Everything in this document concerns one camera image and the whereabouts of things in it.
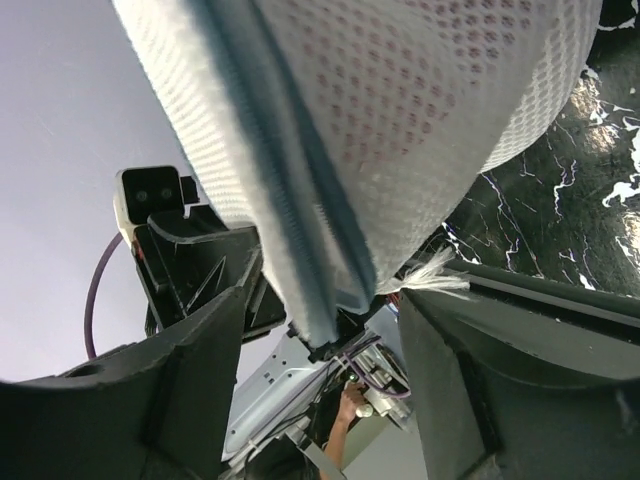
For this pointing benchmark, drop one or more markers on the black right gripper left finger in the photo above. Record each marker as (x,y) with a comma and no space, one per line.
(157,409)

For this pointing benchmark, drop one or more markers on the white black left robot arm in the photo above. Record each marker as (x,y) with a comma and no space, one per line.
(288,387)

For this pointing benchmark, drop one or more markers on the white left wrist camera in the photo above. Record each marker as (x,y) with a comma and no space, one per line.
(143,191)

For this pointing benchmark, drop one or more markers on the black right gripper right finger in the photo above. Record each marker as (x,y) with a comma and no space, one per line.
(523,378)

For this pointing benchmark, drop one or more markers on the operator's hand in background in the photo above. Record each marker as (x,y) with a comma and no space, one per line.
(351,400)

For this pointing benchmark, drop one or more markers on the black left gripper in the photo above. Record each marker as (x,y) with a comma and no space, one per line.
(186,261)

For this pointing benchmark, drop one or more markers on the operator's forearm in background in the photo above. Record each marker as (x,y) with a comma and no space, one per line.
(335,446)

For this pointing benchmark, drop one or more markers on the white mesh laundry bag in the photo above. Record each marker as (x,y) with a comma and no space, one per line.
(346,132)

